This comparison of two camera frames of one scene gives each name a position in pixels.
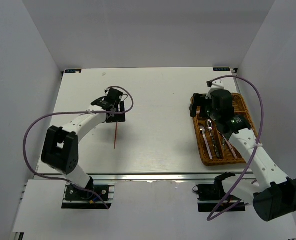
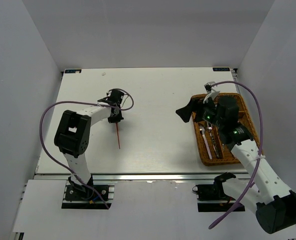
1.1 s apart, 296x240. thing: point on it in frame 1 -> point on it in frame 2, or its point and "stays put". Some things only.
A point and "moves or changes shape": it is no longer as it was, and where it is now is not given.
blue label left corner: (73, 71) stays put
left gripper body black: (117, 118) stays put
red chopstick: (115, 135) moves or changes shape
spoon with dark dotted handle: (209, 127) stays put
